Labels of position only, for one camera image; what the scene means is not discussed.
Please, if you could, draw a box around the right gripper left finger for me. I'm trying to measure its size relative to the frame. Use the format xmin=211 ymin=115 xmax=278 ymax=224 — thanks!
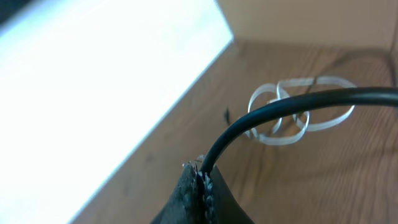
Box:
xmin=151 ymin=162 xmax=205 ymax=224

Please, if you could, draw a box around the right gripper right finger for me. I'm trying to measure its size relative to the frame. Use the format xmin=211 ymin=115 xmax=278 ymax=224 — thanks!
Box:
xmin=203 ymin=167 xmax=254 ymax=224

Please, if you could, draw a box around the white usb cable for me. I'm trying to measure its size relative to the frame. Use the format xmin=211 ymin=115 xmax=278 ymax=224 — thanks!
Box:
xmin=244 ymin=75 xmax=358 ymax=147

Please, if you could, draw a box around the long black usb cable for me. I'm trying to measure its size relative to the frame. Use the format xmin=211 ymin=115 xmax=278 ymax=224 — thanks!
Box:
xmin=198 ymin=86 xmax=398 ymax=177

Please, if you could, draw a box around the cardboard box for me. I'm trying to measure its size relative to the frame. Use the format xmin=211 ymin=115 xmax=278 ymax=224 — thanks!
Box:
xmin=218 ymin=0 xmax=397 ymax=63

